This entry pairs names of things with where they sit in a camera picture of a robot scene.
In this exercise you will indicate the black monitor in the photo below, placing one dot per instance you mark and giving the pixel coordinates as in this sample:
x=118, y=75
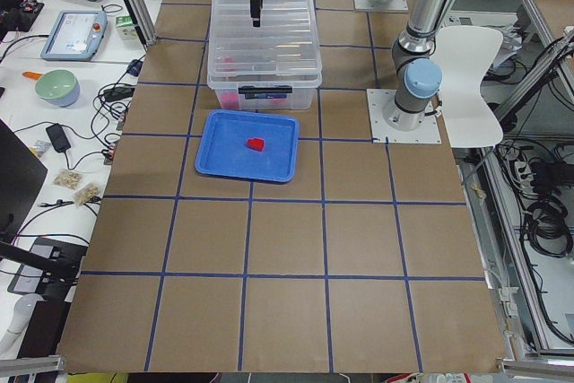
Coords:
x=22, y=177

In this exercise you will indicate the black box latch handle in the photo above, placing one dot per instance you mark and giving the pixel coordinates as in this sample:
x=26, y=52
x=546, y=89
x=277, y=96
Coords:
x=265, y=93

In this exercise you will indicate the clear plastic storage box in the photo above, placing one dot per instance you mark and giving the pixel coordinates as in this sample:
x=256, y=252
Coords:
x=227, y=94

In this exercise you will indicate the black power adapter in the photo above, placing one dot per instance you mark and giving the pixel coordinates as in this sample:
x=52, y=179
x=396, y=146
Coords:
x=58, y=138

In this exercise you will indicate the blue plastic tray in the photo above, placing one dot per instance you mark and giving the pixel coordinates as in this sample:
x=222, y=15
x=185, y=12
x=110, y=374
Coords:
x=240, y=144

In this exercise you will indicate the white plastic chair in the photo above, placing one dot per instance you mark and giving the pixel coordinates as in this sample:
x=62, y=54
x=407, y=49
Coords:
x=464, y=54

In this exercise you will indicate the clear plastic box lid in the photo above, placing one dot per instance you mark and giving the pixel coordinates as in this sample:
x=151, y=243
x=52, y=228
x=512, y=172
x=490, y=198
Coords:
x=284, y=46

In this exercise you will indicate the green white carton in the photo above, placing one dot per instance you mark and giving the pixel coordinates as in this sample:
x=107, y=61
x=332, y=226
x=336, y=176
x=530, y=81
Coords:
x=125, y=27

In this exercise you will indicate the red block from tray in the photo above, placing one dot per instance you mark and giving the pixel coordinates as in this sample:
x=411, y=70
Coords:
x=256, y=144

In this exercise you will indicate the near teach pendant tablet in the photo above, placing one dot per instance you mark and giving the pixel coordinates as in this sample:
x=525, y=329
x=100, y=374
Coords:
x=75, y=36

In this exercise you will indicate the green bowl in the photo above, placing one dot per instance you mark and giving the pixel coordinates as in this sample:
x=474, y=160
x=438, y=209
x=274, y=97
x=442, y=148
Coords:
x=60, y=88

